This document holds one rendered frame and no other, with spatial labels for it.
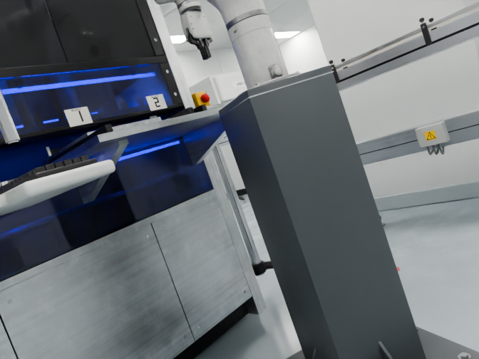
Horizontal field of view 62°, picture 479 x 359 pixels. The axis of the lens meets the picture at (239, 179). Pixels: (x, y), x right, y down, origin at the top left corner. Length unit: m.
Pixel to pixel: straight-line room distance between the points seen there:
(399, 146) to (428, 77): 0.65
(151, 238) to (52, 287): 0.38
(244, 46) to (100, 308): 0.94
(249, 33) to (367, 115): 1.78
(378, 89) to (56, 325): 2.20
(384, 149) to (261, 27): 1.20
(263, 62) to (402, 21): 1.68
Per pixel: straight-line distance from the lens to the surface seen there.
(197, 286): 1.64
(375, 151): 2.15
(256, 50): 1.09
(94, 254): 1.42
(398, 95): 2.69
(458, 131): 2.02
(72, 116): 1.48
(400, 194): 2.82
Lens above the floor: 0.73
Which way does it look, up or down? 4 degrees down
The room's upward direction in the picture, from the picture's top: 19 degrees counter-clockwise
